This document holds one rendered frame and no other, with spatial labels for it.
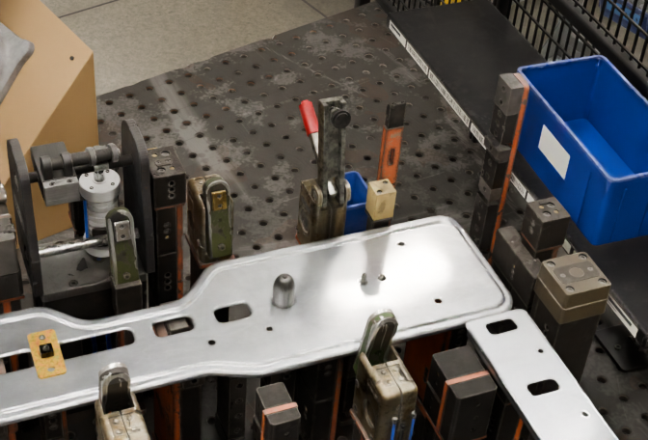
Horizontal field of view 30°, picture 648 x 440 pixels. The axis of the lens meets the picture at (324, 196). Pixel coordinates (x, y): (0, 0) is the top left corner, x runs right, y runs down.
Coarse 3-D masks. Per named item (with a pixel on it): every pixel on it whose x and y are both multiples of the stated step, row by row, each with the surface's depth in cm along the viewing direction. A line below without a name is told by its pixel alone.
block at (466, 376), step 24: (432, 360) 171; (456, 360) 170; (432, 384) 172; (456, 384) 167; (480, 384) 167; (432, 408) 173; (456, 408) 166; (480, 408) 168; (432, 432) 176; (456, 432) 169; (480, 432) 172
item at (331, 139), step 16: (336, 96) 177; (320, 112) 176; (336, 112) 173; (320, 128) 178; (336, 128) 179; (320, 144) 179; (336, 144) 180; (320, 160) 180; (336, 160) 181; (320, 176) 182; (336, 176) 183
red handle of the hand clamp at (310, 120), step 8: (304, 104) 186; (304, 112) 186; (312, 112) 186; (304, 120) 186; (312, 120) 186; (312, 128) 185; (312, 136) 185; (312, 144) 185; (328, 184) 183; (328, 192) 183; (336, 192) 183
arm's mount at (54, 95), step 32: (0, 0) 226; (32, 0) 220; (32, 32) 218; (64, 32) 213; (32, 64) 216; (64, 64) 211; (32, 96) 213; (64, 96) 209; (0, 128) 216; (32, 128) 211; (64, 128) 213; (96, 128) 218; (0, 160) 214; (32, 192) 217; (64, 224) 226
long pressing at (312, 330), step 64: (256, 256) 180; (320, 256) 182; (384, 256) 183; (448, 256) 184; (0, 320) 167; (64, 320) 168; (128, 320) 169; (192, 320) 170; (256, 320) 171; (320, 320) 171; (448, 320) 174; (0, 384) 158; (64, 384) 159
